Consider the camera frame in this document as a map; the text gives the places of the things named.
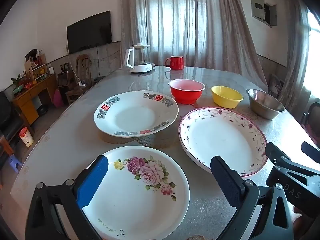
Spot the dark sofa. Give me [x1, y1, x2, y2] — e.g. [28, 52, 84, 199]
[0, 91, 24, 145]

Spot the white plate with pink roses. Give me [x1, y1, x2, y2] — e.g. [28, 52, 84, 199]
[81, 145, 190, 240]

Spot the dark mesh chair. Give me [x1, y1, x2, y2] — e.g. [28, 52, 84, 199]
[300, 102, 320, 140]

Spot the grey wall electrical box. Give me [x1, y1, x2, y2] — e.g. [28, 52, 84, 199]
[250, 0, 278, 28]

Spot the pink bag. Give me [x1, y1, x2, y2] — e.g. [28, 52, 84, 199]
[54, 89, 64, 108]

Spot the black flat television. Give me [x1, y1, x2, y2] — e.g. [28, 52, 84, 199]
[66, 10, 112, 54]

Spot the white electric glass kettle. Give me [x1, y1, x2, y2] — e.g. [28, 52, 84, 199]
[125, 44, 155, 74]

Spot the grey printed sack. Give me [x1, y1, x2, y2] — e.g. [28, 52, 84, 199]
[269, 74, 284, 98]

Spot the stainless steel bowl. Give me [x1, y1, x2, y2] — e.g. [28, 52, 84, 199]
[246, 88, 286, 120]

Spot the yellow bowl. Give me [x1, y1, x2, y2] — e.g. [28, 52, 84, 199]
[211, 85, 244, 109]

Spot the black speaker box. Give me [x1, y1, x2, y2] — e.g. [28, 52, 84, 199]
[57, 71, 69, 95]

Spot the wide grey sheer curtain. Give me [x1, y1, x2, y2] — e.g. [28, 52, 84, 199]
[120, 0, 269, 93]

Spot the white plate with red characters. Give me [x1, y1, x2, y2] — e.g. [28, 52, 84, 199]
[93, 90, 179, 138]

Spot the orange wooden desk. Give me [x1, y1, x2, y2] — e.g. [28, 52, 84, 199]
[11, 74, 59, 125]

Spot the orange and white bin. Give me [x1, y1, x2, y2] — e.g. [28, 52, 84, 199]
[19, 127, 34, 147]

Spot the white plate with purple flowers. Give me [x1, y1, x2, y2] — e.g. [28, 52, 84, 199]
[178, 107, 268, 177]

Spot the blue plastic stool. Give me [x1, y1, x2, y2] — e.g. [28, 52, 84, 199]
[7, 154, 23, 173]

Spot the bright side window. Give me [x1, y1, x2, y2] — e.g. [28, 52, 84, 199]
[304, 12, 320, 90]

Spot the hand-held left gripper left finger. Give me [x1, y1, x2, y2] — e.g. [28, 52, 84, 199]
[25, 155, 109, 240]

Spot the red bowl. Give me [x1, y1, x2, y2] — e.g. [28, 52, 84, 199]
[168, 79, 206, 105]

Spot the red mug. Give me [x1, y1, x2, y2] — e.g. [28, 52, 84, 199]
[164, 55, 185, 70]

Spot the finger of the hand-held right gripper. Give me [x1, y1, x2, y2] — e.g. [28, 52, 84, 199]
[264, 142, 320, 178]
[301, 141, 320, 165]

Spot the brown wooden chair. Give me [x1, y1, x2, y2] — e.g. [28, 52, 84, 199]
[65, 54, 94, 105]

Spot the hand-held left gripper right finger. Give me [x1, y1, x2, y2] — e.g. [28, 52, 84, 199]
[210, 155, 294, 240]

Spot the small cluttered display shelf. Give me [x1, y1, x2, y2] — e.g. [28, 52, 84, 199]
[25, 49, 48, 82]

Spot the narrow grey side curtain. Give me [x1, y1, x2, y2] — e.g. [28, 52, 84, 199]
[279, 0, 313, 118]

